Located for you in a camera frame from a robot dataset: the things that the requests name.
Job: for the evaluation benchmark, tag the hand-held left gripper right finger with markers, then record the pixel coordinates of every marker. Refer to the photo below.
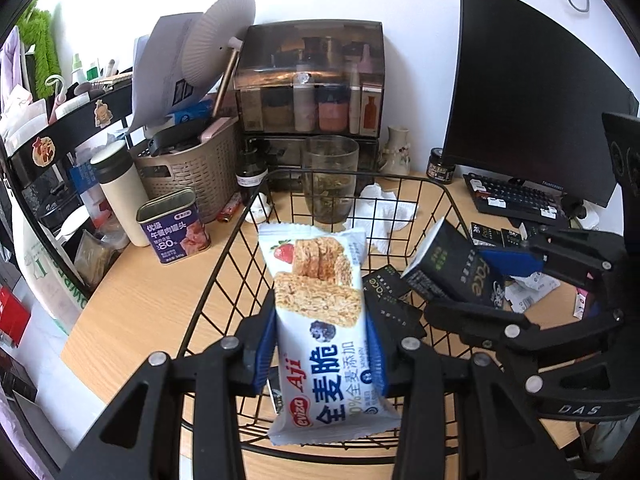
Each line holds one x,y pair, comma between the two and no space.
375,350

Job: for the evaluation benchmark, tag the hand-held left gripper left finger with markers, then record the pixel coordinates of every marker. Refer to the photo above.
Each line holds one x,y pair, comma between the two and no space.
262,355

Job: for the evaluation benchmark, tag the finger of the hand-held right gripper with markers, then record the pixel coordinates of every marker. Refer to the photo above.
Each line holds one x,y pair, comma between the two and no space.
515,262
475,320

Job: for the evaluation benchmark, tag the black gold-print carton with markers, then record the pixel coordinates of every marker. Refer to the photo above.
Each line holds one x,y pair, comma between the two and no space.
440,265

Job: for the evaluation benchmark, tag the white cereal bar packet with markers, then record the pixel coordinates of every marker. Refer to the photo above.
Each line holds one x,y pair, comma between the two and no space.
320,310

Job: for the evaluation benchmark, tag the white power adapter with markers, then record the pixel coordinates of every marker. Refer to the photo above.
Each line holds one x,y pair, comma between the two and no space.
591,217

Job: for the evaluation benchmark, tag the black keyboard white keys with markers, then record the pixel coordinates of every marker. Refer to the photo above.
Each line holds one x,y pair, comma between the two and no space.
515,197

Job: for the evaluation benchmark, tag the small black jar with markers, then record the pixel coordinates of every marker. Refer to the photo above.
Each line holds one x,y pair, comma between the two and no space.
441,166

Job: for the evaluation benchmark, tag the crumpled white tissue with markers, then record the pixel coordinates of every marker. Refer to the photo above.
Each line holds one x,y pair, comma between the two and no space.
385,210

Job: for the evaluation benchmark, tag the small white object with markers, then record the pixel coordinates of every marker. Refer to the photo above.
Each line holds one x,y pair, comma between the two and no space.
260,209

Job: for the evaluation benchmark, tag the black curved monitor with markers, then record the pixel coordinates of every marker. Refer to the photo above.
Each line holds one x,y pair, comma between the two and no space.
525,100

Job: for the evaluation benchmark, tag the blue meat tin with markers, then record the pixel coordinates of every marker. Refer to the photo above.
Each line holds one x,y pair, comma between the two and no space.
172,230

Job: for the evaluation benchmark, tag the cream ceramic vase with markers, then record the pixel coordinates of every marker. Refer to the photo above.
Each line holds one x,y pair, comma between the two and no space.
396,152

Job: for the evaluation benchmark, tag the dark bottle white label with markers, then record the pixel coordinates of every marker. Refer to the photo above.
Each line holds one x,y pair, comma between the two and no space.
251,177

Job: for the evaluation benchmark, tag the clear glass cup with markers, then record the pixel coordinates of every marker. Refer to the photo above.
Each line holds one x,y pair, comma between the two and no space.
330,160

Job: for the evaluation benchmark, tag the brown woven plastic basket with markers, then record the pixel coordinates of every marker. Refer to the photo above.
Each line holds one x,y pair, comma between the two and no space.
190,170

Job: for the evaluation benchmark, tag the white insulated tumbler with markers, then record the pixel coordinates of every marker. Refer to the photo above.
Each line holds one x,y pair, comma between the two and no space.
120,195

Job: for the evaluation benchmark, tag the white bag green print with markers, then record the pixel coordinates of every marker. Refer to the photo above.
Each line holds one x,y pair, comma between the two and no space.
45,270

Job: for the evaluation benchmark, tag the row of cosmetic bottles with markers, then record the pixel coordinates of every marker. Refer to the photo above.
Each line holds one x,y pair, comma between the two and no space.
325,110

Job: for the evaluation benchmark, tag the blue plastic packet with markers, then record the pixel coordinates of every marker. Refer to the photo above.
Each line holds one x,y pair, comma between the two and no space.
192,112

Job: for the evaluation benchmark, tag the red box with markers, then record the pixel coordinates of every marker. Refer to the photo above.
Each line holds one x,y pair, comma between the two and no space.
12,315

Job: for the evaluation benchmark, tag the dark acrylic cosmetic organizer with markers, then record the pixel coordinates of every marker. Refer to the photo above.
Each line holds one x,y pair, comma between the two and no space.
310,50

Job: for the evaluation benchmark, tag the black metal rack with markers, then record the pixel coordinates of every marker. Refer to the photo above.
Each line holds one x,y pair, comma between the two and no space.
75,115

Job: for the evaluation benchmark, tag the grey paper sheet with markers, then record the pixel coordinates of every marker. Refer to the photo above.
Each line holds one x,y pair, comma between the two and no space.
160,60

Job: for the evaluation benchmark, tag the round pleated fan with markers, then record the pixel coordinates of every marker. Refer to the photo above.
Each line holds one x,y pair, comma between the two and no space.
215,45

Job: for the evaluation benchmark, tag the green plush toy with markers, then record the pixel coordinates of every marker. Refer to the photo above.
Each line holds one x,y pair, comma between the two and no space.
42,50

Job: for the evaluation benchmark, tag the lavender cloth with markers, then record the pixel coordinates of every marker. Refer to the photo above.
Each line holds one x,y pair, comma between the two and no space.
10,65

